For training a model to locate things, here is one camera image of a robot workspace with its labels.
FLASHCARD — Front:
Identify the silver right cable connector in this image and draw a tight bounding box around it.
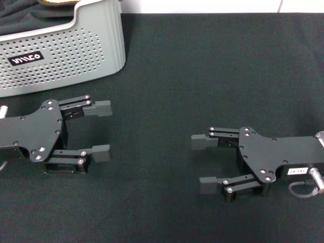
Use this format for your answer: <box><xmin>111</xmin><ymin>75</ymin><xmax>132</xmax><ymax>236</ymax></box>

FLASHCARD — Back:
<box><xmin>309</xmin><ymin>167</ymin><xmax>324</xmax><ymax>195</ymax></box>

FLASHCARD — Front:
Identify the black crumpled cloth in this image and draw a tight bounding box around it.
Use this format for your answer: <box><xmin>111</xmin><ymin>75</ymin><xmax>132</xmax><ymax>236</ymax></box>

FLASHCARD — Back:
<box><xmin>0</xmin><ymin>0</ymin><xmax>76</xmax><ymax>36</ymax></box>

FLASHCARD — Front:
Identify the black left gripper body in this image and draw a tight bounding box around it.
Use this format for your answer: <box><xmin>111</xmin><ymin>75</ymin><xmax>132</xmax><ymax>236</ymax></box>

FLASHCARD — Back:
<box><xmin>0</xmin><ymin>99</ymin><xmax>69</xmax><ymax>163</ymax></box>

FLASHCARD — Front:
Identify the black tablecloth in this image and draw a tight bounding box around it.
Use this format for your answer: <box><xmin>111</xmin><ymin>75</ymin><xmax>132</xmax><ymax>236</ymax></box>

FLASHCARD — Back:
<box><xmin>0</xmin><ymin>11</ymin><xmax>324</xmax><ymax>243</ymax></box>

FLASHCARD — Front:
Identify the grey right gripper cable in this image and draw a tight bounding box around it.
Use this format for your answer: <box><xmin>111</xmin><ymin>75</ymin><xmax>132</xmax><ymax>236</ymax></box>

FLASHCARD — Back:
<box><xmin>290</xmin><ymin>179</ymin><xmax>316</xmax><ymax>197</ymax></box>

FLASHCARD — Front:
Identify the grey perforated storage box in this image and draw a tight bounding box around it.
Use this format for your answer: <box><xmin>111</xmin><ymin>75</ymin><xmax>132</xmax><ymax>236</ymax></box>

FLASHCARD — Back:
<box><xmin>0</xmin><ymin>0</ymin><xmax>127</xmax><ymax>98</ymax></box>

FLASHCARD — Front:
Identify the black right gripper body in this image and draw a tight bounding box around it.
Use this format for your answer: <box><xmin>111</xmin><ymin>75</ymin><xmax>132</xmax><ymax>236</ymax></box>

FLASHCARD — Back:
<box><xmin>236</xmin><ymin>127</ymin><xmax>324</xmax><ymax>196</ymax></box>

